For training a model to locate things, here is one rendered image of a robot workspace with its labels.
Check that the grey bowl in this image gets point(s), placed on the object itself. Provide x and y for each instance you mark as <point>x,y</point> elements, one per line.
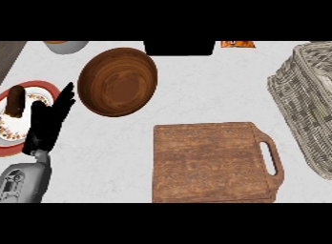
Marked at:
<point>65,47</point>

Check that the brown wooden cutting board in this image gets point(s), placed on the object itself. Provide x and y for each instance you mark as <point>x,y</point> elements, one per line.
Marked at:
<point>211,163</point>

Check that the brown wooden bowl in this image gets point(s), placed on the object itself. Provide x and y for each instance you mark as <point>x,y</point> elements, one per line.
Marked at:
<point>117,82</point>

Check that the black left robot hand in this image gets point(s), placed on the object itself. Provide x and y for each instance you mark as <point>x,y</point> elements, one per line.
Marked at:
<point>46,127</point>

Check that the orange packet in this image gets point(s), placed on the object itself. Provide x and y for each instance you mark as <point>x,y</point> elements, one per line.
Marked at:
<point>238,44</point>

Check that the black appliance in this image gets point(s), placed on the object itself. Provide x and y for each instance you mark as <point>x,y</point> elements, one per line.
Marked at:
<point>179,48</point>

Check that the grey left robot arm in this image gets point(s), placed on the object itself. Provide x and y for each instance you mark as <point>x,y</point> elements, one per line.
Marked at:
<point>21,182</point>

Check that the grey wicker basket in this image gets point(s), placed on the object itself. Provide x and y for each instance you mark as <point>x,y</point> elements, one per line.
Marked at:
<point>315,108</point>

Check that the white floral plate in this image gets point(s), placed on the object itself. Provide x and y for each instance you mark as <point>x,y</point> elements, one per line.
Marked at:
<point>9,127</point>

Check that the brown chocolate eclair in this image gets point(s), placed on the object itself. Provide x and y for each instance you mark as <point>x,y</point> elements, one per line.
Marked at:
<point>15,101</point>

